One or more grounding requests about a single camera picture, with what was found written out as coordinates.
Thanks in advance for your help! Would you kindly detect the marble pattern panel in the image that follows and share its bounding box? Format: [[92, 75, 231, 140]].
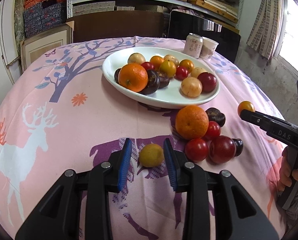
[[14, 0, 26, 41]]

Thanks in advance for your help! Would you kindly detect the small orange tangerine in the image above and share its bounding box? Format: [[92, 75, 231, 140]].
[[149, 55, 165, 68], [179, 59, 195, 72]]

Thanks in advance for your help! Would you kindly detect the brick pattern curtain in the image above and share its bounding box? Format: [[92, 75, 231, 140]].
[[246, 0, 284, 61]]

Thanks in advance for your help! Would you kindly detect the brown wooden board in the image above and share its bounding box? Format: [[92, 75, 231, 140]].
[[66, 10, 165, 43]]

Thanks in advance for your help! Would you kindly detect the yellow orange round fruit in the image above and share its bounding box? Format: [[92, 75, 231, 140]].
[[159, 60, 177, 78]]

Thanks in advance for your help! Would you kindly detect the pink tree print tablecloth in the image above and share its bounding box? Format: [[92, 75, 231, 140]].
[[0, 37, 298, 240]]

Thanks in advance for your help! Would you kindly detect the dull yellow round fruit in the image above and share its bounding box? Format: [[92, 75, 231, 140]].
[[139, 143, 165, 168]]

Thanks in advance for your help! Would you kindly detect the white oval plate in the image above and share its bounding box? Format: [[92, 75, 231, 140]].
[[102, 46, 220, 109]]

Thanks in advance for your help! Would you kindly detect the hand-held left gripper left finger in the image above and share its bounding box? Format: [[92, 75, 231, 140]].
[[15, 137, 133, 240]]

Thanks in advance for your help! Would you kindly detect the white door panel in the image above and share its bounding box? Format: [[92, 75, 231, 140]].
[[0, 0, 25, 85]]

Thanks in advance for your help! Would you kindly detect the red plum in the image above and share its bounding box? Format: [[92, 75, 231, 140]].
[[197, 72, 217, 93], [209, 135, 237, 164]]

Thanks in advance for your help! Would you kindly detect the large orange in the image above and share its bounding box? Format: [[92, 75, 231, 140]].
[[118, 63, 149, 92], [175, 105, 209, 140]]

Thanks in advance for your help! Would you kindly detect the bright window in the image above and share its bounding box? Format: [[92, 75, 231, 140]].
[[279, 0, 298, 66]]

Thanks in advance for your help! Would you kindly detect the stack of blue patterned boxes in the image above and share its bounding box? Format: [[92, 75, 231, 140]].
[[23, 4, 67, 38]]

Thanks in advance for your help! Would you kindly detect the person's right hand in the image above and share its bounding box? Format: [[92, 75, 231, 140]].
[[279, 150, 298, 188]]

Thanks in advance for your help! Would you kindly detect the wooden picture frame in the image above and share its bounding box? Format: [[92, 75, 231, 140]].
[[20, 27, 74, 71]]

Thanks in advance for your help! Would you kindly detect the small orange kumquat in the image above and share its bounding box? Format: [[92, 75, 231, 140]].
[[237, 101, 255, 117]]

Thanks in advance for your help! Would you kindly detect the printed paper cup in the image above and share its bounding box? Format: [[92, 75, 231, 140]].
[[199, 37, 219, 60]]

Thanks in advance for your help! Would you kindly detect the orange patterned box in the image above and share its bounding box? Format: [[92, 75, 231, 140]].
[[24, 0, 66, 8]]

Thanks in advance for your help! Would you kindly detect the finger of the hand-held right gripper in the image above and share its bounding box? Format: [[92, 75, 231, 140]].
[[240, 109, 273, 133]]

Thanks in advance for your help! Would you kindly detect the tan round fruit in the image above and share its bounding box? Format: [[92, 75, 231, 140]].
[[190, 67, 207, 78], [128, 53, 146, 65], [180, 77, 203, 98], [163, 54, 180, 67]]

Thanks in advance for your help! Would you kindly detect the white drink can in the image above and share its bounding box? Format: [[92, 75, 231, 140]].
[[184, 33, 204, 59]]

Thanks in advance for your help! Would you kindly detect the black glossy panel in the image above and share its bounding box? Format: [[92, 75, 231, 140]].
[[167, 10, 241, 63]]

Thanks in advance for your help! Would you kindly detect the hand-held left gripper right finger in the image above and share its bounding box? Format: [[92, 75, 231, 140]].
[[163, 138, 279, 240]]

